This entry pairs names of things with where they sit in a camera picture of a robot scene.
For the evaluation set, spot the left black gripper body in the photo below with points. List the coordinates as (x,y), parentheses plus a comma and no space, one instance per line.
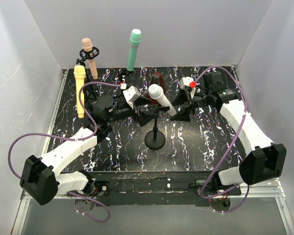
(139,115)

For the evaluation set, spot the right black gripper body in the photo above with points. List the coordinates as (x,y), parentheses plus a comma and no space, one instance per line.
(190,105)

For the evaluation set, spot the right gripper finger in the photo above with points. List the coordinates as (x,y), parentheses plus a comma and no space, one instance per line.
(181,97)
(183,115)

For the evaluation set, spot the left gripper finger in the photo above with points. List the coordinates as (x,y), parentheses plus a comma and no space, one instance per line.
(144,117)
(141,100)

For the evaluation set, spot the white microphone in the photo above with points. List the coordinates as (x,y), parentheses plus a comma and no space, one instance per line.
(156,92)

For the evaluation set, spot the tall black clip stand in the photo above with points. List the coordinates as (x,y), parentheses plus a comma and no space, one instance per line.
(155,139)

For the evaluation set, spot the small black tripod clip stand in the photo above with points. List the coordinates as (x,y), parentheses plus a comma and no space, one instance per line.
(123,79)

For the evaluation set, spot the yellow microphone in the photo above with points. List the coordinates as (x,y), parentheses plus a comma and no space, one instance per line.
(79,75)

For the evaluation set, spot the teal microphone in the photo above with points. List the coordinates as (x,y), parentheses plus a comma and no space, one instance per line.
(135,39)

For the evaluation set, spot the black tripod shock-mount stand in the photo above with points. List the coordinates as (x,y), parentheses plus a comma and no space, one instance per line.
(83,60)

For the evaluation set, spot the pink microphone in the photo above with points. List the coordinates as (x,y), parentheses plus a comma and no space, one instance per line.
(88,48)

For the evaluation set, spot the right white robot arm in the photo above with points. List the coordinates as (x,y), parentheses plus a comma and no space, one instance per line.
(264,159)

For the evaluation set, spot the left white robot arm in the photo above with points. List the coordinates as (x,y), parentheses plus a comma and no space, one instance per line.
(42,177)

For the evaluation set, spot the brown metronome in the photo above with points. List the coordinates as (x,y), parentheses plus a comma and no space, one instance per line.
(157,79)

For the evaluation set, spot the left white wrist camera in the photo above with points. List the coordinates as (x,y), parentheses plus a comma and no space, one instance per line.
(131,95)

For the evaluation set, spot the black front mounting rail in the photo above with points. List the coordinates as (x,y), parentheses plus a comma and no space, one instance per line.
(116,188)

